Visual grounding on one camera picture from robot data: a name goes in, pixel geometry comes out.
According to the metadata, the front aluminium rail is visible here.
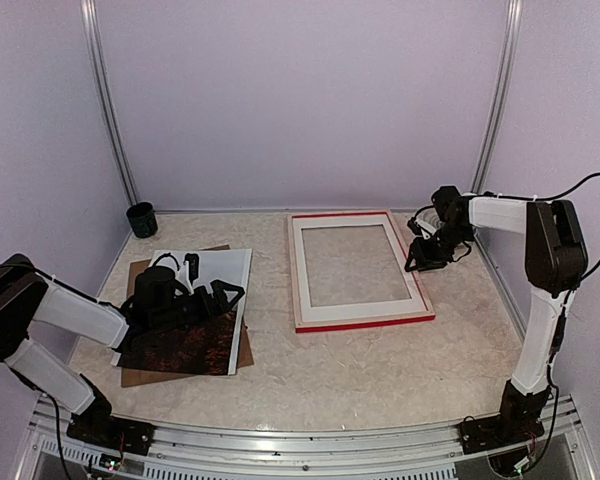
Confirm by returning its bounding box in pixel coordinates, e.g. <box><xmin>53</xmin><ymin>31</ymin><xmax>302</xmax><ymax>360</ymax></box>
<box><xmin>9</xmin><ymin>394</ymin><xmax>600</xmax><ymax>480</ymax></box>

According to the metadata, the autumn forest photo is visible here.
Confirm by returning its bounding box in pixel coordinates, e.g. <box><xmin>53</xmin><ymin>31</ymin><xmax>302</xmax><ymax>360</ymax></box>
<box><xmin>110</xmin><ymin>248</ymin><xmax>254</xmax><ymax>375</ymax></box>

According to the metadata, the black cup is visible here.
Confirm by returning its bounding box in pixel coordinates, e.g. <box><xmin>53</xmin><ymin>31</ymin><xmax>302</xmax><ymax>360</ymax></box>
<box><xmin>126</xmin><ymin>201</ymin><xmax>158</xmax><ymax>239</ymax></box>

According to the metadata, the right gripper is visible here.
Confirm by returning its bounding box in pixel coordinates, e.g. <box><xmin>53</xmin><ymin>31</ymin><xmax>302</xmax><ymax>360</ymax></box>
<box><xmin>406</xmin><ymin>222</ymin><xmax>474</xmax><ymax>271</ymax></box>

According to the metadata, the white mat board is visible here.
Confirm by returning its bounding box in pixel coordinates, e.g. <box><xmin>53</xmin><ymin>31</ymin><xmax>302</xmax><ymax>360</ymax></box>
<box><xmin>292</xmin><ymin>215</ymin><xmax>424</xmax><ymax>324</ymax></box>

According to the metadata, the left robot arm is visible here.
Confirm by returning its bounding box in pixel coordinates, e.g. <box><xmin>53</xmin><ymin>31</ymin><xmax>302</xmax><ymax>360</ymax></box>
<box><xmin>0</xmin><ymin>253</ymin><xmax>246</xmax><ymax>445</ymax></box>

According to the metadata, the aluminium post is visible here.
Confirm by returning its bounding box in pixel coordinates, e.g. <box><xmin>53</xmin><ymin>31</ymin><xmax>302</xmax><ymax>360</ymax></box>
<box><xmin>470</xmin><ymin>0</ymin><xmax>523</xmax><ymax>193</ymax></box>
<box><xmin>80</xmin><ymin>0</ymin><xmax>139</xmax><ymax>206</ymax></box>

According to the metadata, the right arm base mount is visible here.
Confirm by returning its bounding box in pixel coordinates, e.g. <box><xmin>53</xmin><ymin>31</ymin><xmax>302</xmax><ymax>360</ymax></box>
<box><xmin>457</xmin><ymin>415</ymin><xmax>545</xmax><ymax>455</ymax></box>

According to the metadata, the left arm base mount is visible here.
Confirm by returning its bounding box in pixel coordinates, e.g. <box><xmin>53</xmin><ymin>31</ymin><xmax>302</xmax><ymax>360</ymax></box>
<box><xmin>67</xmin><ymin>416</ymin><xmax>156</xmax><ymax>456</ymax></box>

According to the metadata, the left aluminium post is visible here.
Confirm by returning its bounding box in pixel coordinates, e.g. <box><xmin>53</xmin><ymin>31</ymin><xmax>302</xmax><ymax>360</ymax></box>
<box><xmin>80</xmin><ymin>0</ymin><xmax>139</xmax><ymax>206</ymax></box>

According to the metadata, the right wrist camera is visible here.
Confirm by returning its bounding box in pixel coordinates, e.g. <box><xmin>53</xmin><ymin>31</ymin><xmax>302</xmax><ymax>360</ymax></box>
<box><xmin>407</xmin><ymin>216</ymin><xmax>435</xmax><ymax>239</ymax></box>

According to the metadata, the white patterned plate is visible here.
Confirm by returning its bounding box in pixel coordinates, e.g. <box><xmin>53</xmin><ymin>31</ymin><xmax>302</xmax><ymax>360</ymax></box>
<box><xmin>414</xmin><ymin>205</ymin><xmax>443</xmax><ymax>232</ymax></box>

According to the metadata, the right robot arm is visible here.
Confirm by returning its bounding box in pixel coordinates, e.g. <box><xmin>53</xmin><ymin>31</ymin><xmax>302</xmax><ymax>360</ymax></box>
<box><xmin>405</xmin><ymin>186</ymin><xmax>588</xmax><ymax>451</ymax></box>

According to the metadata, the right aluminium post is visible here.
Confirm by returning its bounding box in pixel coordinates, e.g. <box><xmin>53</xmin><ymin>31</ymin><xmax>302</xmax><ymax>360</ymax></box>
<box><xmin>470</xmin><ymin>0</ymin><xmax>523</xmax><ymax>193</ymax></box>

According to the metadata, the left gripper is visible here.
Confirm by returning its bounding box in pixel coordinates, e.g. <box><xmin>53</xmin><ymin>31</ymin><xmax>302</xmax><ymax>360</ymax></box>
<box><xmin>151</xmin><ymin>279</ymin><xmax>244</xmax><ymax>335</ymax></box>

